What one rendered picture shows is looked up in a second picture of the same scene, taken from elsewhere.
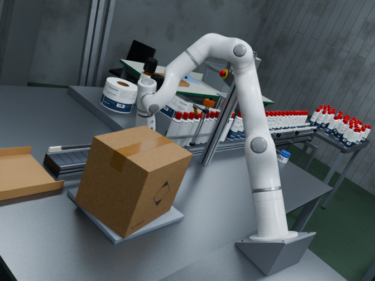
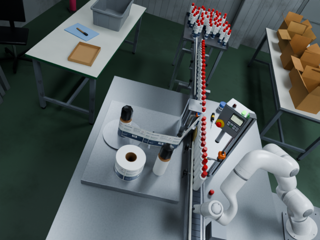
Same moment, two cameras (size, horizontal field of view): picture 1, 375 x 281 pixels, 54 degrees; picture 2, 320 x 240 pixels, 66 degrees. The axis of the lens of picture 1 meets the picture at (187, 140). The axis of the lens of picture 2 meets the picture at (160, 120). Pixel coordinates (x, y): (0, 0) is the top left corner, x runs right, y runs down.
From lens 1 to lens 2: 186 cm
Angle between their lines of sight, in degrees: 41
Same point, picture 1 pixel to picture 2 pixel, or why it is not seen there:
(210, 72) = (100, 16)
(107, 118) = (143, 194)
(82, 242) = not seen: outside the picture
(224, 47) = (277, 170)
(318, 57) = not seen: outside the picture
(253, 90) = (294, 179)
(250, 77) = not seen: hidden behind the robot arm
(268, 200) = (305, 223)
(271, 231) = (306, 233)
